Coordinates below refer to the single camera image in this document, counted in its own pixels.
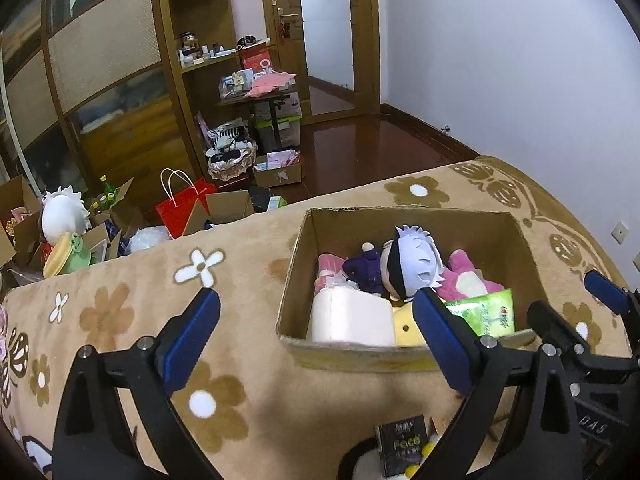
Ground pale-haired blindfolded plush doll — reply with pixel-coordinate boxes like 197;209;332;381
342;225;445;303

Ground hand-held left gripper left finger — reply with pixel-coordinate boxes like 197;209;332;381
51;286;224;480

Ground white plastic bag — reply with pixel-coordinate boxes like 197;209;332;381
125;226;173;256

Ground lace-trimmed wicker basket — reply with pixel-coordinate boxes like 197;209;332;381
205;120;259;181

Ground large white-haired plush head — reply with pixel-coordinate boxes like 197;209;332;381
41;186;92;246

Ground brown cardboard box with flaps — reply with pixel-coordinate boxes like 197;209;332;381
182;190;256;236

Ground green tissue packet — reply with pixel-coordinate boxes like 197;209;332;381
445;288;516;337

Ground yellow plush toy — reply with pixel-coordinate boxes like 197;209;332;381
392;302;430;347

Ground small dark folding table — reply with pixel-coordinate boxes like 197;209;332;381
216;87;301;148

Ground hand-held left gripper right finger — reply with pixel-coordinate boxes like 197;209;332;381
411;287;585;480

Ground cardboard box with bottles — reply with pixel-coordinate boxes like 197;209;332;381
87;176;146;246

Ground clear plastic storage box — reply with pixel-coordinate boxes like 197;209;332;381
250;91;303;151

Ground beige flower printed blanket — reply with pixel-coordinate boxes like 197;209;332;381
0;156;633;480

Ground pink plush toy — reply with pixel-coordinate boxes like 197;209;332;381
434;249;506;303

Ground pink cloth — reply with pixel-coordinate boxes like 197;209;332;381
243;72;298;98

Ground green frog plush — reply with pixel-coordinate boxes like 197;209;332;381
42;231;93;278

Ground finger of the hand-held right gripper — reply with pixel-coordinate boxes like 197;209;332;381
526;300;640;376
584;270;640;318

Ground large brown cardboard box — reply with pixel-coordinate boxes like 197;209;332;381
0;175;43;271

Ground white toilet paper roll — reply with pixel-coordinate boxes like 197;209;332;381
306;285;397;347

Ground small low cardboard box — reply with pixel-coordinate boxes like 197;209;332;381
252;150;304;188

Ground red box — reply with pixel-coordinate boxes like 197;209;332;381
239;44;275;75

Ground wooden wardrobe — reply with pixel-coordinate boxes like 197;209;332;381
0;0;241;211

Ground wooden door with mirror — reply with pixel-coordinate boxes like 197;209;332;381
262;0;383;126

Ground wooden corner shelf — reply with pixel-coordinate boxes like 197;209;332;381
157;0;251;181

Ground pink packet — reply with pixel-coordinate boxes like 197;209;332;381
317;253;358;291

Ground black bag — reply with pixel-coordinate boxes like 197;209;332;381
248;186;273;213

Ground white curved pole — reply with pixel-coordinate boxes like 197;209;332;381
0;30;41;196

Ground red gift bag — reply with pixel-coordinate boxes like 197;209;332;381
155;169;219;239

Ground small black box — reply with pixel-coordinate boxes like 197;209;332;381
375;414;432;477

